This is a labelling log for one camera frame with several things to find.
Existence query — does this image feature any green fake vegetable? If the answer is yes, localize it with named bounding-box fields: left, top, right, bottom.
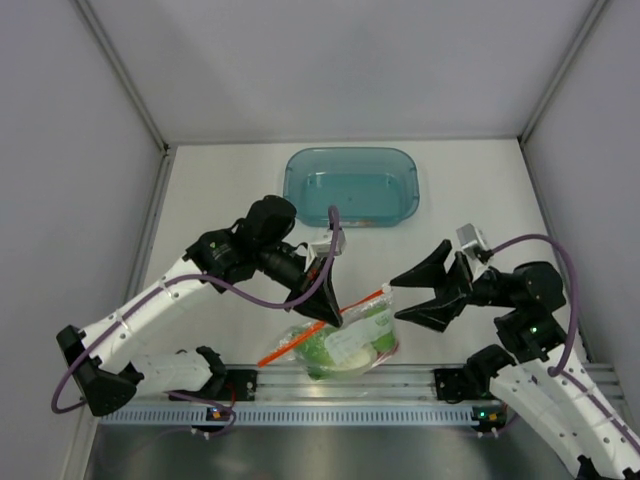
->
left=372, top=308, right=397, bottom=350

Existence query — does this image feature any pale green fake cabbage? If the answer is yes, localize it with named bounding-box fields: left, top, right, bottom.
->
left=293, top=326, right=377, bottom=381

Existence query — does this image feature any aluminium rail frame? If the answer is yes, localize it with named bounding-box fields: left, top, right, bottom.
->
left=79, top=363, right=626, bottom=401

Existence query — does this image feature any red fake food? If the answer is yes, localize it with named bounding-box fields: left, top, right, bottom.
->
left=374, top=340, right=400, bottom=362

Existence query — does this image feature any clear zip bag orange seal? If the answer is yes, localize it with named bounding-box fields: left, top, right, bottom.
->
left=257, top=284, right=400, bottom=372

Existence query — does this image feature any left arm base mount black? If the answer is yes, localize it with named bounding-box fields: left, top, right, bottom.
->
left=169, top=368, right=258, bottom=403

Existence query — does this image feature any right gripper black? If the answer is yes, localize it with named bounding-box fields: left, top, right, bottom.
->
left=389, top=240, right=518, bottom=330

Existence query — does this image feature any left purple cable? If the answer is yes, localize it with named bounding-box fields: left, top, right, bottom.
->
left=50, top=205, right=341, bottom=416

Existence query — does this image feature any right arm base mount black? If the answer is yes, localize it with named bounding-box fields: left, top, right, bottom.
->
left=433, top=367, right=494, bottom=404

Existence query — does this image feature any white slotted cable duct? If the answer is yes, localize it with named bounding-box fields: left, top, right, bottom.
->
left=100, top=403, right=479, bottom=427

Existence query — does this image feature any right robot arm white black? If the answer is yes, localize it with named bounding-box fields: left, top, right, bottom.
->
left=390, top=240, right=639, bottom=479

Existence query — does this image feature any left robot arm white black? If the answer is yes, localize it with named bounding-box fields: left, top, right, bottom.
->
left=51, top=195, right=344, bottom=417

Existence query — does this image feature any teal plastic bin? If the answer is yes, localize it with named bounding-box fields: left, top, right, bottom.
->
left=282, top=146, right=420, bottom=228

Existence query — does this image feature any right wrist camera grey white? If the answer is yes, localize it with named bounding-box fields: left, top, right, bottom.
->
left=456, top=223, right=492, bottom=265

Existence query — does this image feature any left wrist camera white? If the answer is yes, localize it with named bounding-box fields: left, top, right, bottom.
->
left=305, top=228, right=347, bottom=268

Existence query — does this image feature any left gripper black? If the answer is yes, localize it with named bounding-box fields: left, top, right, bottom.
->
left=255, top=241, right=342, bottom=328

